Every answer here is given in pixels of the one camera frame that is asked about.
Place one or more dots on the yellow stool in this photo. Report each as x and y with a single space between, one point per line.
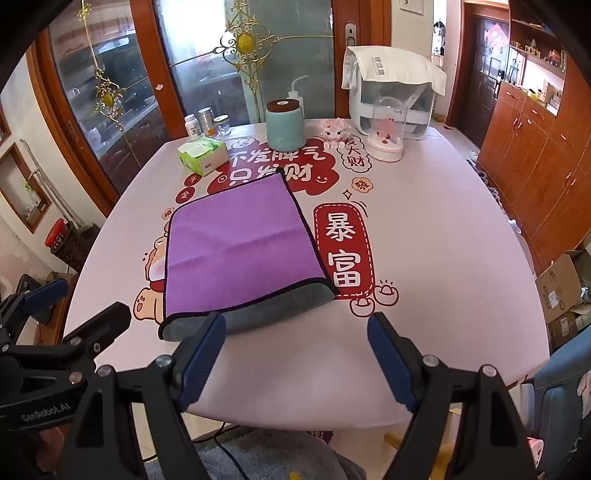
441 457

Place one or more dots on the amber jar with metal lid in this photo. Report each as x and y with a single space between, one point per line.
207 123

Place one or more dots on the large cardboard box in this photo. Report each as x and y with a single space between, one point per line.
561 281

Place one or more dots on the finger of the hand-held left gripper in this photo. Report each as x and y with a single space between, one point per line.
46 293
99 325

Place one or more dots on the wooden cabinet with shelves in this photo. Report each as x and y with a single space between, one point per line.
531 152

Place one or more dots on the pink printed tablecloth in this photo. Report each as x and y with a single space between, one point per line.
438 277

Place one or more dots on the blue chair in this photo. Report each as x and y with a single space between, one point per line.
561 383

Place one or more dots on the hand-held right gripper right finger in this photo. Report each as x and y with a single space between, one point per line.
390 364

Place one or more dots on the purple and grey towel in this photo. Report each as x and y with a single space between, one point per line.
240 249

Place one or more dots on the teal canister with brown lid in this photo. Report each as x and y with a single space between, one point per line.
284 127

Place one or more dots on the white cloth cover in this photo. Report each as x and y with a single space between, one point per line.
392 64

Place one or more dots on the small gold door ornament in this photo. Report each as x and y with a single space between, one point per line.
107 94

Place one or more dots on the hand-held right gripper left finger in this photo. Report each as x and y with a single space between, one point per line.
203 362

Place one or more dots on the green tissue pack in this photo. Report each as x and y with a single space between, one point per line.
203 154

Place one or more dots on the dark woven basket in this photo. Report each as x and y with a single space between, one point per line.
81 249

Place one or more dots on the glass dome ornament pink base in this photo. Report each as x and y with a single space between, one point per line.
387 134

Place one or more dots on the large gold door ornament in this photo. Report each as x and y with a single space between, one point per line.
244 41

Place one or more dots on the red round container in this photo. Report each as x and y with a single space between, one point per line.
57 233

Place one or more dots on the small clear glass jar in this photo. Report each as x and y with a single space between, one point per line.
222 126

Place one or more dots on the glass sliding door wooden frame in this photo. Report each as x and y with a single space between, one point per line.
138 83

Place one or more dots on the dark brown entry door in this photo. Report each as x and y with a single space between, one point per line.
480 78

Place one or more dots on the white countertop appliance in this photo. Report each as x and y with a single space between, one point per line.
415 115

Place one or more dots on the wooden framed wall niche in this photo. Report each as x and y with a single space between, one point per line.
23 189

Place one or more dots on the white squeeze bottle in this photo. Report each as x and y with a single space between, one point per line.
295 92

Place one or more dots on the white pill bottle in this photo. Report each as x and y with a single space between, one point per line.
193 128

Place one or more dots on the small cardboard box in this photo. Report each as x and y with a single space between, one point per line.
563 330

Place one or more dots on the pink toy figure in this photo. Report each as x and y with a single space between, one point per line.
335 131

